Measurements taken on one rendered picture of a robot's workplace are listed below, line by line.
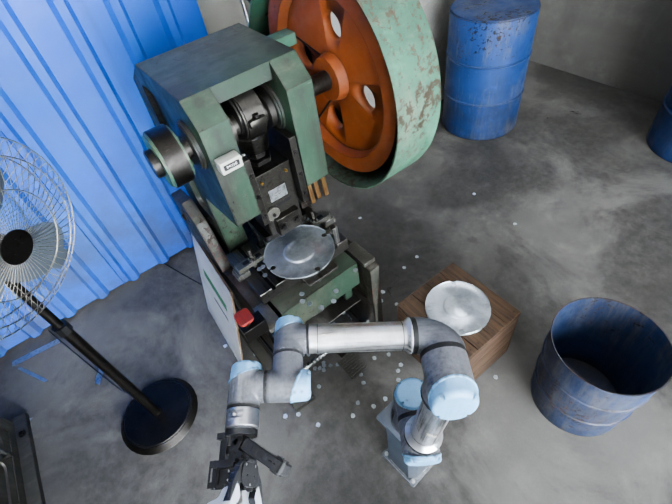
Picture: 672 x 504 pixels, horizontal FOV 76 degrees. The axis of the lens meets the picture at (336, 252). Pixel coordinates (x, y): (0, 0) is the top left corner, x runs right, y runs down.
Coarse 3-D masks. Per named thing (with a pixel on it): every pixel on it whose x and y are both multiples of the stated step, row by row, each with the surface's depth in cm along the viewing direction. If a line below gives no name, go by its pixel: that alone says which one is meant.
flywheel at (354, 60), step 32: (288, 0) 147; (320, 0) 135; (352, 0) 118; (320, 32) 144; (352, 32) 131; (320, 64) 149; (352, 64) 140; (384, 64) 122; (320, 96) 167; (352, 96) 150; (384, 96) 130; (320, 128) 178; (352, 128) 161; (384, 128) 138; (352, 160) 167; (384, 160) 148
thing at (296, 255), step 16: (288, 240) 178; (304, 240) 176; (320, 240) 175; (272, 256) 173; (288, 256) 171; (304, 256) 170; (320, 256) 170; (272, 272) 166; (288, 272) 166; (304, 272) 165
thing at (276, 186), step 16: (256, 160) 149; (272, 160) 150; (288, 160) 150; (256, 176) 145; (272, 176) 149; (288, 176) 153; (272, 192) 153; (288, 192) 158; (272, 208) 156; (288, 208) 162; (272, 224) 162; (288, 224) 163
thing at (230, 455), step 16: (224, 432) 95; (240, 432) 92; (256, 432) 95; (224, 448) 93; (240, 448) 93; (224, 464) 90; (240, 464) 88; (256, 464) 93; (208, 480) 89; (224, 480) 88; (256, 480) 92
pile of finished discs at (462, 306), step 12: (444, 288) 203; (456, 288) 202; (468, 288) 201; (432, 300) 199; (444, 300) 198; (456, 300) 197; (468, 300) 196; (480, 300) 196; (432, 312) 195; (444, 312) 194; (456, 312) 193; (468, 312) 192; (480, 312) 192; (456, 324) 189; (468, 324) 189; (480, 324) 188
